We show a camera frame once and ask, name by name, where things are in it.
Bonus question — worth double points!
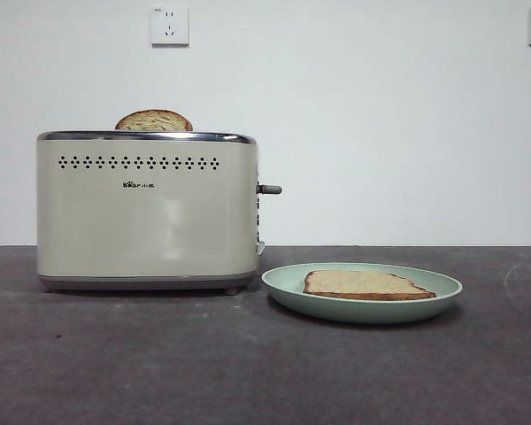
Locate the large toasted bread slice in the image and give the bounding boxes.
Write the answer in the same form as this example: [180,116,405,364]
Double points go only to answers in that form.
[303,269,438,302]

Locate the pale green round plate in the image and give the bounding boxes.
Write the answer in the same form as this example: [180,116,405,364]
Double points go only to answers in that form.
[260,262,464,325]

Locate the cream two-slot toaster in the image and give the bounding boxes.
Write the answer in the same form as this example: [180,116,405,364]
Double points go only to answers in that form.
[35,129,266,297]

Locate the small toasted bread slice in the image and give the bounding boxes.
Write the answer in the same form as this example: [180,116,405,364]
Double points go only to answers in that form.
[114,109,194,132]

